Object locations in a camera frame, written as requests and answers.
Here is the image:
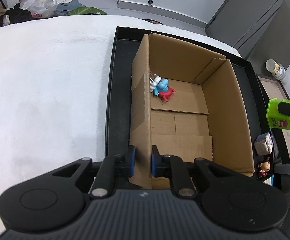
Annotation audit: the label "white purple cube toy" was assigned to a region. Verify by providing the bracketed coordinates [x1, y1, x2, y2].
[254, 133, 273, 155]

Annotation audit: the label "black shallow tray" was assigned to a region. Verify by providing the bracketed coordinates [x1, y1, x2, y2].
[105, 26, 276, 183]

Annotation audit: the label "grey door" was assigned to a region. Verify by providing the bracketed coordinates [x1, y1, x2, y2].
[205, 0, 290, 57]

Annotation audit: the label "brown cardboard box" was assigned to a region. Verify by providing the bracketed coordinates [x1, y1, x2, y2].
[130, 33, 255, 189]

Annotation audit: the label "blue red figurine keychain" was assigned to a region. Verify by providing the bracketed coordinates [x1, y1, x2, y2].
[149, 72, 176, 102]

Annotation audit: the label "dark floor mat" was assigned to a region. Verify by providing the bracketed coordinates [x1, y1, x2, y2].
[142, 18, 163, 25]

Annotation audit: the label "green cartoon cushion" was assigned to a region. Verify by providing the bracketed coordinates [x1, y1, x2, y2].
[67, 7, 107, 16]

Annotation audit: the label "white plastic bag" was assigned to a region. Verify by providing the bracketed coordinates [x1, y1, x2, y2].
[21, 0, 73, 18]

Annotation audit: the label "white table cloth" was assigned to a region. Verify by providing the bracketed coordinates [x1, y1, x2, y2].
[0, 15, 237, 234]

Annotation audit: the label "green hexagonal box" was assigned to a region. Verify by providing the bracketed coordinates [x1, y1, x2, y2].
[266, 98, 290, 130]

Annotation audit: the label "stacked paper cups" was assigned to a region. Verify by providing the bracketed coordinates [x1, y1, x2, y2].
[265, 59, 287, 83]

